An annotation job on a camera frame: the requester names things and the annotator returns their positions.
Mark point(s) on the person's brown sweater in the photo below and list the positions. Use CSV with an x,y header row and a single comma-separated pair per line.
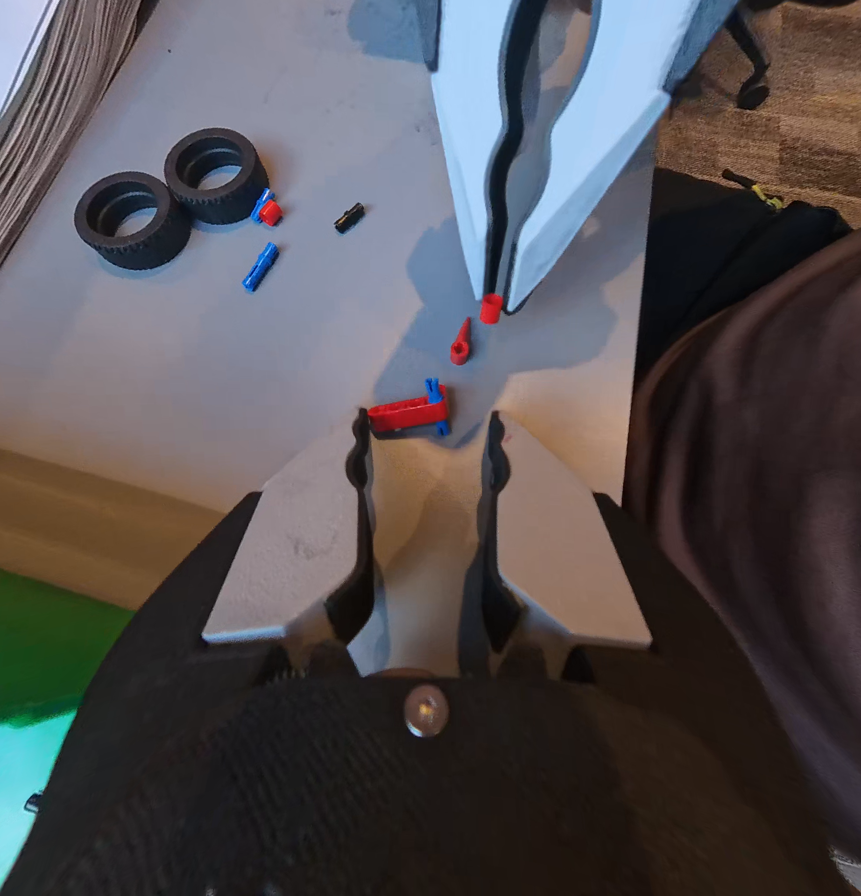
x,y
767,490

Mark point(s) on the black yellow tool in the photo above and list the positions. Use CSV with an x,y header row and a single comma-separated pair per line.
x,y
753,189

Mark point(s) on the small black brick piece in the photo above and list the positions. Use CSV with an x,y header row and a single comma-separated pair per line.
x,y
33,800

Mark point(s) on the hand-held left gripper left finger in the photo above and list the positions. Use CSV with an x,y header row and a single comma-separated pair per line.
x,y
290,553

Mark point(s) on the red angled beam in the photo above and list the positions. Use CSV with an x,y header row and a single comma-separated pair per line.
x,y
402,416

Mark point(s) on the red cone piece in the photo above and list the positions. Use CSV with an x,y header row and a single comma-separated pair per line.
x,y
462,346

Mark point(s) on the open instruction booklet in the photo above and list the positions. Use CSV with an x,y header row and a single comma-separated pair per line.
x,y
52,84

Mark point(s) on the person's black pants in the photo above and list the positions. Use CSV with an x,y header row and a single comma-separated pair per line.
x,y
717,266

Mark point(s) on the black connector pin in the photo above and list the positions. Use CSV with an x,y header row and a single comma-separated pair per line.
x,y
349,218

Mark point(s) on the black rubber toy tire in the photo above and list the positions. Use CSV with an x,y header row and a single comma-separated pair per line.
x,y
252,175
175,231

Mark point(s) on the grey desk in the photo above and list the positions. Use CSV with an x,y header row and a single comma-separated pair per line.
x,y
227,350

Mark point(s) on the black office chair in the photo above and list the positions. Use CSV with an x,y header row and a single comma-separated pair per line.
x,y
749,63

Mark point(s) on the green plastic bin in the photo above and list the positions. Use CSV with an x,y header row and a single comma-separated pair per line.
x,y
38,630

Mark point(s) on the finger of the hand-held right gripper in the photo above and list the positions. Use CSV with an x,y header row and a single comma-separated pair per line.
x,y
469,105
612,91

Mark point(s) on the small red bush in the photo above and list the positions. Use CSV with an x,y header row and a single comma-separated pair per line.
x,y
271,211
491,308

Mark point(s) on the blue connector pin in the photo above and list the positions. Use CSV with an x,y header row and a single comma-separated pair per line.
x,y
259,206
434,386
260,266

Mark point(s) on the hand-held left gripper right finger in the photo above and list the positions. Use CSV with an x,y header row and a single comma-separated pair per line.
x,y
570,560

